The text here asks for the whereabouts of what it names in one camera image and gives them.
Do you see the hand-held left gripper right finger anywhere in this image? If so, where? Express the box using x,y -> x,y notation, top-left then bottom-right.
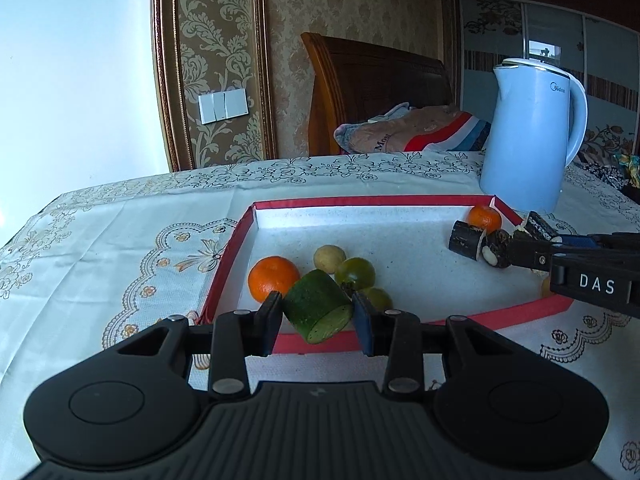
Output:
352,292 -> 526,400

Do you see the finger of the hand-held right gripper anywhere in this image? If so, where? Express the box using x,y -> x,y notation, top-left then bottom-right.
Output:
554,232 -> 640,252
509,236 -> 557,274

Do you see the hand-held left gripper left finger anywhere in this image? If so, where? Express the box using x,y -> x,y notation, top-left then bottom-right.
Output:
102,290 -> 283,401

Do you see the green tomato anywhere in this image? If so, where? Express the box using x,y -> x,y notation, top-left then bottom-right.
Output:
360,287 -> 393,311
334,257 -> 376,291

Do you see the orange mandarin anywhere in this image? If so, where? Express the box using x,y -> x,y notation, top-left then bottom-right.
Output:
247,256 -> 302,303
467,203 -> 502,231

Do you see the green cucumber piece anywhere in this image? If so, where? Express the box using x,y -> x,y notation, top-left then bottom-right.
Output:
283,269 -> 355,345

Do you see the red cardboard tray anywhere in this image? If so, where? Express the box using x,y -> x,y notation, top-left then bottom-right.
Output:
197,197 -> 575,356

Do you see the shiny colourful packet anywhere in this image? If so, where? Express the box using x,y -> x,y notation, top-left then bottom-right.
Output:
614,154 -> 640,188

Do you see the light blue electric kettle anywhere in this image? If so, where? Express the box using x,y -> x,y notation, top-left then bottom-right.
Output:
479,58 -> 588,214

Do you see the striped folded cloth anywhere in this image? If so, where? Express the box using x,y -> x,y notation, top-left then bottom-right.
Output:
334,102 -> 493,155

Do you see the floral sliding door wardrobe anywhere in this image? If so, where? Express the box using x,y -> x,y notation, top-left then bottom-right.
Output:
457,0 -> 640,161

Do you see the brown wooden headboard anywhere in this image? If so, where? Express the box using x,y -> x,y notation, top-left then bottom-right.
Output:
301,32 -> 453,157

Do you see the white wall light switch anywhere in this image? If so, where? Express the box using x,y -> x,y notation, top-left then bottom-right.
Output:
198,88 -> 248,124

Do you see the brown decorative wall moulding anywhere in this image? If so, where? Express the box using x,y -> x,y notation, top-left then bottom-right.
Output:
150,0 -> 278,173

